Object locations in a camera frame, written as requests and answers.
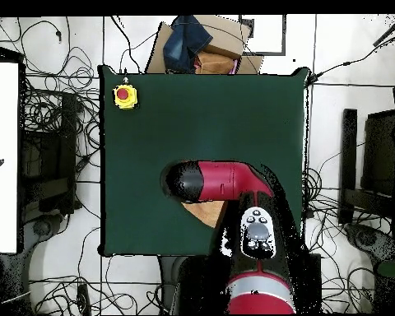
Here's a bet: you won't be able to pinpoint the yellow emergency stop button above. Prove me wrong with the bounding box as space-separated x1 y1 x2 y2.
112 83 140 110

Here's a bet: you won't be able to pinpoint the tan terry towel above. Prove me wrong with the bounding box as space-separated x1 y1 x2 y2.
180 200 226 229

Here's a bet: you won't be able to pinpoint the black power strip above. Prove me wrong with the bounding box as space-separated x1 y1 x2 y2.
307 253 323 304
76 282 92 316

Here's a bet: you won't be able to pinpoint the brown cardboard box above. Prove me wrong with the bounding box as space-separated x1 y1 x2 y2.
144 14 265 75

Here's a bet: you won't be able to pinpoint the tan towel in box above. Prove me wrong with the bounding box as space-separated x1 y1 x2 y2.
194 50 239 75

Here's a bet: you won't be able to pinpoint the black pedestal leg with knob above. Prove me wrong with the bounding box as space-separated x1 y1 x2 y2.
345 223 395 264
22 213 70 254

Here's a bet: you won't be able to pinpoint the dark square frame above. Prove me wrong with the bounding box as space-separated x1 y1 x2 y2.
238 14 287 56

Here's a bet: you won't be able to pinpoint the blue denim jeans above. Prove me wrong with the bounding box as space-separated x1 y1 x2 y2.
162 14 214 74

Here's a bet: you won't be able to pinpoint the long black bar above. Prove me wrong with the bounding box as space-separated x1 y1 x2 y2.
337 108 359 226

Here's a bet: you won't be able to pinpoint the black panel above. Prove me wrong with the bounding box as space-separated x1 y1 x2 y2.
361 109 395 198

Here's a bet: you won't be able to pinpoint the dark green tablecloth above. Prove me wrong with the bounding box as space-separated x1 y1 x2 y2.
97 64 312 259

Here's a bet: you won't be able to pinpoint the black equipment stand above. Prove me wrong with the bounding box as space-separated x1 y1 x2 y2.
19 91 83 221

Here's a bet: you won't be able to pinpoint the black cable with connector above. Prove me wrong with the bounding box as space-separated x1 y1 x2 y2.
304 30 395 87

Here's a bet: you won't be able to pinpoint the dark rod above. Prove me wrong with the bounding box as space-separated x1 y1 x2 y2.
372 14 395 47

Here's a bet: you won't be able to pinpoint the white desk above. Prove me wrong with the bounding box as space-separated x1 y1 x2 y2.
0 62 20 254

